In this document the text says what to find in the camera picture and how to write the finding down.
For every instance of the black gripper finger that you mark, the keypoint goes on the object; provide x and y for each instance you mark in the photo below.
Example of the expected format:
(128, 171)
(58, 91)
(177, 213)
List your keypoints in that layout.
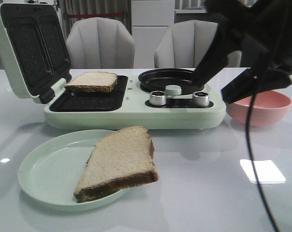
(250, 82)
(226, 41)

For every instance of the pink bowl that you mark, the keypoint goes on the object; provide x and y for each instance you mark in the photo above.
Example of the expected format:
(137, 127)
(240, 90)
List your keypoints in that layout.
(269, 108)

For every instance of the bread slice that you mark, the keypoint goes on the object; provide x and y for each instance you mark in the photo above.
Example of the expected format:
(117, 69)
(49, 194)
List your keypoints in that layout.
(120, 160)
(93, 82)

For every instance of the green sandwich maker lid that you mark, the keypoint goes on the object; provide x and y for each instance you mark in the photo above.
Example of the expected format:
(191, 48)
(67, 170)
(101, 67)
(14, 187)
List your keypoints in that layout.
(33, 50)

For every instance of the green breakfast maker base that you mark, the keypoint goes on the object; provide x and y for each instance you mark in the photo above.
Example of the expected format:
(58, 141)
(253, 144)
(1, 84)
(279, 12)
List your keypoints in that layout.
(128, 105)

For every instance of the right grey upholstered chair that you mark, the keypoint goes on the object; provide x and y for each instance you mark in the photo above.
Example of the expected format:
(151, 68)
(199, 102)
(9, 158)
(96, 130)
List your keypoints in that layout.
(184, 44)

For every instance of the grey upholstered chair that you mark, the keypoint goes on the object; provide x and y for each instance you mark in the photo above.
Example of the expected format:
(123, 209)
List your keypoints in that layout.
(100, 43)
(184, 44)

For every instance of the right silver control knob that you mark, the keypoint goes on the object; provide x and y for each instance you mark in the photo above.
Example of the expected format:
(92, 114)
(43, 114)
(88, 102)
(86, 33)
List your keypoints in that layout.
(200, 99)

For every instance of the silver control knob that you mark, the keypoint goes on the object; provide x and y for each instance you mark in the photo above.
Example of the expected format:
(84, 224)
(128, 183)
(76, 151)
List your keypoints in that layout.
(200, 99)
(157, 98)

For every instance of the white cabinet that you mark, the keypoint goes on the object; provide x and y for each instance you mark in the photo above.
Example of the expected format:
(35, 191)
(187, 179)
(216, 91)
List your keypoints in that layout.
(149, 20)

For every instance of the black round frying pan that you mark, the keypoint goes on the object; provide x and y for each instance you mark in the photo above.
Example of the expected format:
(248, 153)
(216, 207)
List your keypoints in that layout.
(158, 79)

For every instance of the left silver control knob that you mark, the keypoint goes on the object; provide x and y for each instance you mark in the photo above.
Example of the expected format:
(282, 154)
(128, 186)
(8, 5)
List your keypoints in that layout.
(157, 98)

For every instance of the left grey upholstered chair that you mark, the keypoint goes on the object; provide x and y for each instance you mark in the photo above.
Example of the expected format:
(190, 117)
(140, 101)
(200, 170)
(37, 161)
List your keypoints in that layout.
(100, 43)

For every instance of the light green plate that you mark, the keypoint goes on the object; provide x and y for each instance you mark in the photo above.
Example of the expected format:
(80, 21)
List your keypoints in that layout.
(49, 174)

